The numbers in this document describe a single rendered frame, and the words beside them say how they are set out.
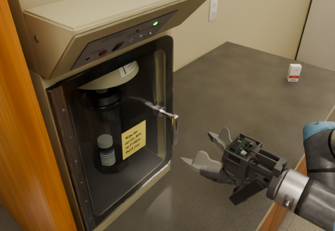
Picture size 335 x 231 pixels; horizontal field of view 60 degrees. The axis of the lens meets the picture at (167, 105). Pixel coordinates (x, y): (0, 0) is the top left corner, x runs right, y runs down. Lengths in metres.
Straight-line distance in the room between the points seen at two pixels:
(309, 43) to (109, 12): 3.27
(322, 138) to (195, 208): 0.38
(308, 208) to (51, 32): 0.51
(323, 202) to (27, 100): 0.50
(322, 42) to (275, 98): 2.26
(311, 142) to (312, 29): 2.87
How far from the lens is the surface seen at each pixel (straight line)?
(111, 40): 0.45
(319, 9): 3.47
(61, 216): 0.52
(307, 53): 3.62
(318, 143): 0.70
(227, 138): 0.70
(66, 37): 0.37
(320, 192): 0.61
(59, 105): 0.51
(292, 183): 0.60
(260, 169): 0.61
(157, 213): 0.84
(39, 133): 0.41
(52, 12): 0.42
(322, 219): 0.61
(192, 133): 1.07
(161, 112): 0.72
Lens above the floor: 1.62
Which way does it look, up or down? 35 degrees down
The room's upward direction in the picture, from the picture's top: straight up
